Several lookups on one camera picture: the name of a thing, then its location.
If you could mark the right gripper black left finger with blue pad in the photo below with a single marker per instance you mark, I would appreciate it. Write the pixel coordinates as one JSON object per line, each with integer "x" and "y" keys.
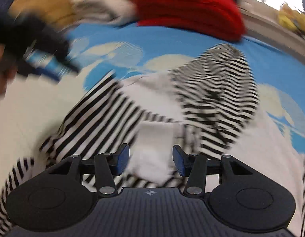
{"x": 107, "y": 163}

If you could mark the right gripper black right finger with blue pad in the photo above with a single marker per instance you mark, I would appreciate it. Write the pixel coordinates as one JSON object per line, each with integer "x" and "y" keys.
{"x": 184, "y": 162}

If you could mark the black white striped hooded garment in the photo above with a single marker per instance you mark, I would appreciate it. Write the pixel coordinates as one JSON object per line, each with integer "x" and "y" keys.
{"x": 210, "y": 105}

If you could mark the person's left hand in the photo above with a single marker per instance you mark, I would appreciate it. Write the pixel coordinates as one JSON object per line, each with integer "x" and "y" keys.
{"x": 7, "y": 76}

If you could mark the cream folded blanket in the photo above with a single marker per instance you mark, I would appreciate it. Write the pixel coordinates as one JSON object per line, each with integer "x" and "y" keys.
{"x": 111, "y": 12}

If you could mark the blue cream patterned bedsheet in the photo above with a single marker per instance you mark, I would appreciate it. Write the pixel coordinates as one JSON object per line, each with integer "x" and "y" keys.
{"x": 34, "y": 107}

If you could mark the red folded blanket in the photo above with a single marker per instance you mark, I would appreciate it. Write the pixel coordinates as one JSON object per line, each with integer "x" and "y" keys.
{"x": 218, "y": 18}

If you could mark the yellow plush toy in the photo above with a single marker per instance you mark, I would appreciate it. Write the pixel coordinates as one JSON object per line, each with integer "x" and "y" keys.
{"x": 290, "y": 19}

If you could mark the wooden bed frame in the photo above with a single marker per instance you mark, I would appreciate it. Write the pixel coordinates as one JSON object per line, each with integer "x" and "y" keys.
{"x": 273, "y": 34}

